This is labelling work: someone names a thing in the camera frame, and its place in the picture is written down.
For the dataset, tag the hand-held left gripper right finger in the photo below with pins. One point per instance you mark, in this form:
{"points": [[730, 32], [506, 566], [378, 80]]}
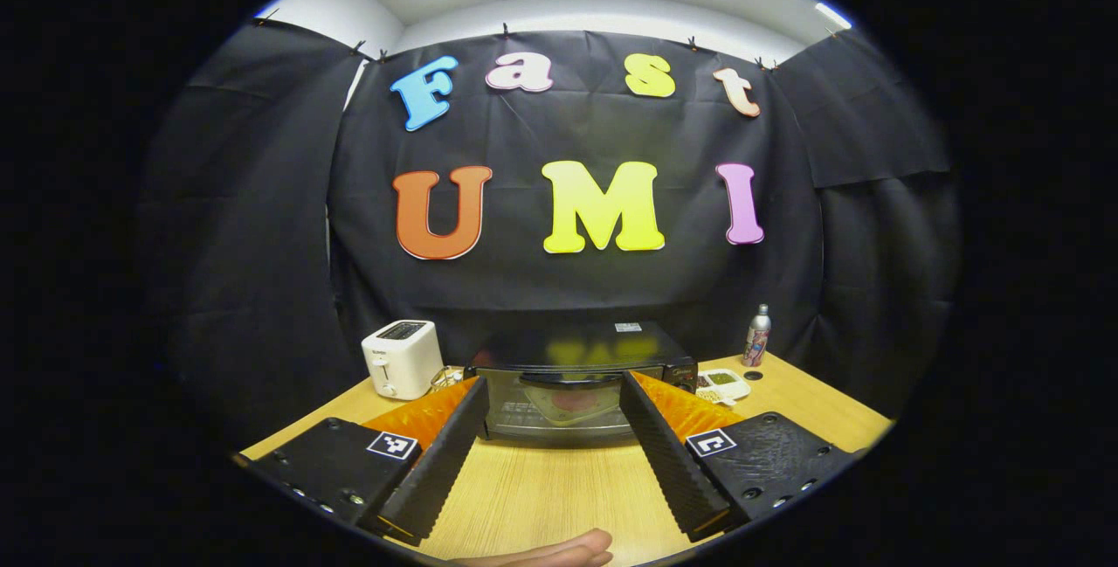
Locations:
{"points": [[668, 453]]}

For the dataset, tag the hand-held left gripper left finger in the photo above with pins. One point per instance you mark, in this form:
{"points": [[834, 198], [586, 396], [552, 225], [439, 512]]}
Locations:
{"points": [[441, 453]]}

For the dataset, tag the black backdrop cloth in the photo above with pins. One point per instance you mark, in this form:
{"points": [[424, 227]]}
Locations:
{"points": [[568, 287]]}

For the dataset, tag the silver spray bottle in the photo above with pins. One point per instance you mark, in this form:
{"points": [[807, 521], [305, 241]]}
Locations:
{"points": [[756, 340]]}

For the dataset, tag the white toaster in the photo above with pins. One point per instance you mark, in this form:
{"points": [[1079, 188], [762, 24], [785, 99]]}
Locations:
{"points": [[397, 362]]}

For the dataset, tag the small ceiling light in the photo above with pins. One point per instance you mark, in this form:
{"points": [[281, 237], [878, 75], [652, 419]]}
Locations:
{"points": [[834, 15]]}

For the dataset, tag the pale square plate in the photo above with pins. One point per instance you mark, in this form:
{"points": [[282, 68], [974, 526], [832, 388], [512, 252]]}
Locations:
{"points": [[559, 414]]}

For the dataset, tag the pink round food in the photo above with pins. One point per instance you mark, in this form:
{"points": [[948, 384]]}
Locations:
{"points": [[578, 399]]}

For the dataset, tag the black electric oven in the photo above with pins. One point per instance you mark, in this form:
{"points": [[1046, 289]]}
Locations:
{"points": [[568, 344]]}

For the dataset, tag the white divided snack dish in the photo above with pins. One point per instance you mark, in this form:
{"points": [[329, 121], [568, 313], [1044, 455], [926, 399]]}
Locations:
{"points": [[725, 383]]}

